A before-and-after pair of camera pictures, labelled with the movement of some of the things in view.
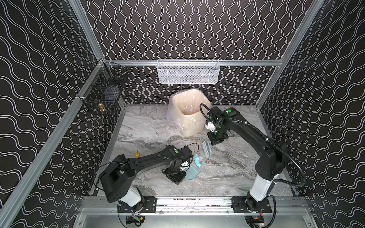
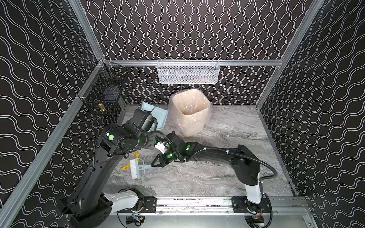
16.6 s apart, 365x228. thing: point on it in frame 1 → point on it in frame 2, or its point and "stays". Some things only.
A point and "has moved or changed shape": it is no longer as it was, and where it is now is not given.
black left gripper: (175, 176) → (147, 121)
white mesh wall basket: (188, 71) stays
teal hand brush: (207, 147) has moved or changed shape
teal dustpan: (192, 173) → (159, 114)
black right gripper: (218, 139) → (164, 158)
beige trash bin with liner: (188, 110) stays
